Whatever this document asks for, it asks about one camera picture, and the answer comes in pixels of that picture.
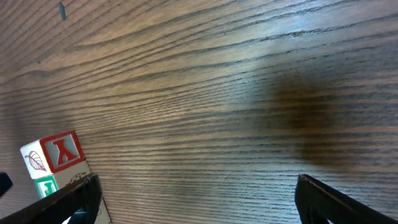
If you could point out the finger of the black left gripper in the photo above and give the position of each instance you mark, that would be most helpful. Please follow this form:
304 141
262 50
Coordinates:
5 183

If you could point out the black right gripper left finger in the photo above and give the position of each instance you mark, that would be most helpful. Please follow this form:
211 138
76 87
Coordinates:
77 202

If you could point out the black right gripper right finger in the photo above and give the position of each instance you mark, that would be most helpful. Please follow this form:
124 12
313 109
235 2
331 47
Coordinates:
317 202

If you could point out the white blue-edged picture block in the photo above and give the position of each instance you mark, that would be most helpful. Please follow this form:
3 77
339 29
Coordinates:
52 154

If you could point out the white hammer picture block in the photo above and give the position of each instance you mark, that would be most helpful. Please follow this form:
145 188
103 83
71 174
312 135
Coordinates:
103 215

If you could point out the green letter F block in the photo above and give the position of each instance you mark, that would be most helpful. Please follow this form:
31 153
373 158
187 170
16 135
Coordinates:
52 183

